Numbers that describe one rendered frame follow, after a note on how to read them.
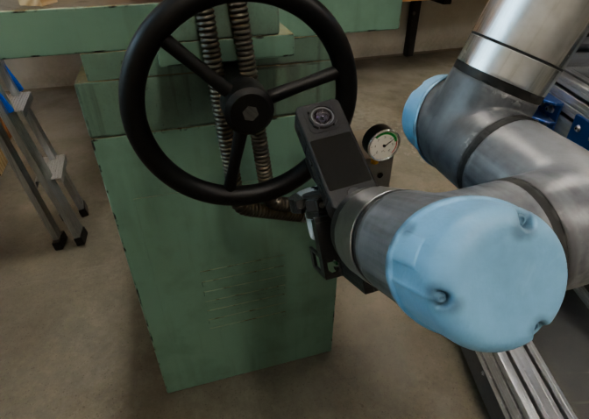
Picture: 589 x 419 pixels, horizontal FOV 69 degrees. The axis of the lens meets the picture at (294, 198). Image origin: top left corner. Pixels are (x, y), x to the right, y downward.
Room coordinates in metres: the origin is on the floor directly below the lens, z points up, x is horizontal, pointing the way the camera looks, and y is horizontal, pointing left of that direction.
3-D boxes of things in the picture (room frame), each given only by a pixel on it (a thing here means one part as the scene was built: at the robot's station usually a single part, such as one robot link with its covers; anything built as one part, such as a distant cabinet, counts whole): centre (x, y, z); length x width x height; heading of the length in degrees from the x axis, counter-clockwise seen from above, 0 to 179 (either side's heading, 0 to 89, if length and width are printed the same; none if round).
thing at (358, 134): (0.76, -0.14, 0.58); 0.12 x 0.08 x 0.08; 16
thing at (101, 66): (0.76, 0.14, 0.82); 0.40 x 0.21 x 0.04; 106
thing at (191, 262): (0.93, 0.19, 0.36); 0.58 x 0.45 x 0.71; 16
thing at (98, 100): (0.94, 0.19, 0.76); 0.57 x 0.45 x 0.09; 16
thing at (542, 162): (0.23, -0.18, 0.85); 0.11 x 0.11 x 0.08; 16
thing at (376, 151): (0.69, -0.15, 0.65); 0.06 x 0.04 x 0.08; 106
